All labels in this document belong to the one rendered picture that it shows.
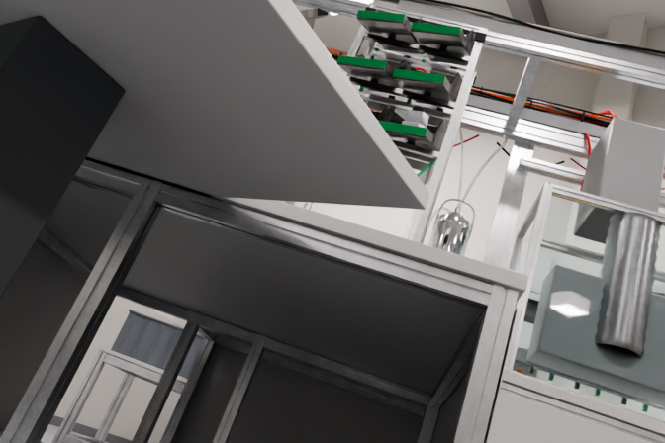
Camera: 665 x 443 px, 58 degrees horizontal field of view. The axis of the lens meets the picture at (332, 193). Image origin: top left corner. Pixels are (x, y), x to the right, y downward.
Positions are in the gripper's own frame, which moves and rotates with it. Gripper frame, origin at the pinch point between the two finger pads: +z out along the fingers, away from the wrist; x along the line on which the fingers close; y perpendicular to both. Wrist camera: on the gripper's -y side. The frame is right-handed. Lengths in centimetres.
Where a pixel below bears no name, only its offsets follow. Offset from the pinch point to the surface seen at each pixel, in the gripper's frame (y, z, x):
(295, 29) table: 23, 32, 44
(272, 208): 41.3, -5.3, 7.6
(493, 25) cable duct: -26, -10, -130
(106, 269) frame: 51, -30, 28
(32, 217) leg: 41, -7, 54
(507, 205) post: 44, -20, -158
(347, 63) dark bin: 4.9, -12.7, -32.1
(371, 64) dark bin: 6.0, -6.6, -33.8
